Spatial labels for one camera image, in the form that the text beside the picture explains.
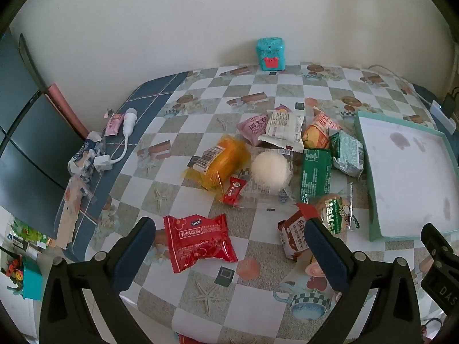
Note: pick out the round white bun packet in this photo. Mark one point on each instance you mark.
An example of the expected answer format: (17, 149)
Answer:
(269, 168)

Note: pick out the colourful toy pile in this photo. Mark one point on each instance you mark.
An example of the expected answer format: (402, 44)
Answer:
(12, 274)

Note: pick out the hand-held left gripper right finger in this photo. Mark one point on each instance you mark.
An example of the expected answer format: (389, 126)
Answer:
(322, 252)

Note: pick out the large red snack packet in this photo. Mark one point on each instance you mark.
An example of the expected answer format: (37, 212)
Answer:
(197, 243)

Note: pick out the black power adapter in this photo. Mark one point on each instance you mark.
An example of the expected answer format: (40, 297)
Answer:
(452, 104)

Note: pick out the crumpled blue white wrapper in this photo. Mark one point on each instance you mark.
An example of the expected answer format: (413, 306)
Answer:
(84, 152)

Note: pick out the dark panelled cabinet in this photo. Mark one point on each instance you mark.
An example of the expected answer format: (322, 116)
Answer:
(32, 125)

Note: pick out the dark green snack packet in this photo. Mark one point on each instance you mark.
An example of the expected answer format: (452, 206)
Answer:
(315, 173)

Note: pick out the checkered printed tablecloth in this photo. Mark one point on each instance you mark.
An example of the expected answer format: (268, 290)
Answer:
(215, 114)

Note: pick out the green label bun packet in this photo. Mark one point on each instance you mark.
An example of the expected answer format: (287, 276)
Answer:
(335, 211)

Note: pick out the pink snack packet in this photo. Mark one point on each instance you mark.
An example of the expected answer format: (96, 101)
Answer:
(252, 127)

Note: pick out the pink flat board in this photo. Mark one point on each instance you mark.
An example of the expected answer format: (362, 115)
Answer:
(66, 109)

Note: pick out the small red candy packet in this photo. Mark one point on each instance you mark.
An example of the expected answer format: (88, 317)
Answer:
(233, 190)

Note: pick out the orange snack packet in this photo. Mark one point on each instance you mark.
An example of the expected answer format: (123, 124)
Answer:
(315, 136)

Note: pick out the small pink packet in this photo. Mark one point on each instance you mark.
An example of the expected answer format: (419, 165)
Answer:
(114, 126)

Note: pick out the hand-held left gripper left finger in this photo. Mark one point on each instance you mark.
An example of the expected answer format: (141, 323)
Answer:
(134, 252)

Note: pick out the yellow cake packet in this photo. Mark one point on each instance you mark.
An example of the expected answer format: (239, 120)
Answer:
(222, 157)

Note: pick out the white power strip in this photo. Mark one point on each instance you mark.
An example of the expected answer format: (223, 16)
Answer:
(443, 114)

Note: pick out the teal shallow tray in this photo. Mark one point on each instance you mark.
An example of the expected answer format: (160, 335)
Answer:
(405, 172)

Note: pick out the white snack packet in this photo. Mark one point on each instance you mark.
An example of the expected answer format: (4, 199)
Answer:
(283, 125)

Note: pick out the torn clear wrapper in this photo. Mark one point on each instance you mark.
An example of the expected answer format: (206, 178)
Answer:
(71, 200)

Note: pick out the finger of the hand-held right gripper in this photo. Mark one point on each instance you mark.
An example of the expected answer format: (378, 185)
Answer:
(435, 240)

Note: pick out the brown red snack packet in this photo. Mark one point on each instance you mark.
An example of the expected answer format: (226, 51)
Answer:
(292, 233)

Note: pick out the teal toy box red crab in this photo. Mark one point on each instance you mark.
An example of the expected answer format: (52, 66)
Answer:
(269, 52)

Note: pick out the light green snack packet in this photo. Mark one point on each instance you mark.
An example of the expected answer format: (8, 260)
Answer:
(346, 150)

